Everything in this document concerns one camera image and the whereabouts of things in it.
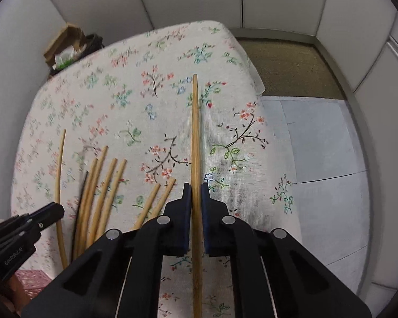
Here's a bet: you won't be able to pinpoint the brown cardboard box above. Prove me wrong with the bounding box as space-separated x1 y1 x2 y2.
44 23 87 68

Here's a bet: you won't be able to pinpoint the pink perforated utensil holder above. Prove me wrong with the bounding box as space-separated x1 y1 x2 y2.
15 269 51 299

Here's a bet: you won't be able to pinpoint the curved wooden chopstick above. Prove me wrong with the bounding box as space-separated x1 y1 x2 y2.
54 129 68 269

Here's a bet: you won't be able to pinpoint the white lower cabinets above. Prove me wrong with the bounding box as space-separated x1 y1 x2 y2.
51 0 398 311

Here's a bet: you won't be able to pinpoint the floral tablecloth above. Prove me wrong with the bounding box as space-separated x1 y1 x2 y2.
10 20 303 318

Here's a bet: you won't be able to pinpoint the black tipped chopstick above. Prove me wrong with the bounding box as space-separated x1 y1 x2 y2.
71 170 90 261

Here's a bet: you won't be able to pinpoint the olive floor mat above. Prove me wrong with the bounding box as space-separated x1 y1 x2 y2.
238 38 345 100

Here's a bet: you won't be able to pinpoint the black trash bin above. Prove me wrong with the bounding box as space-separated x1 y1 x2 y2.
49 33 104 78

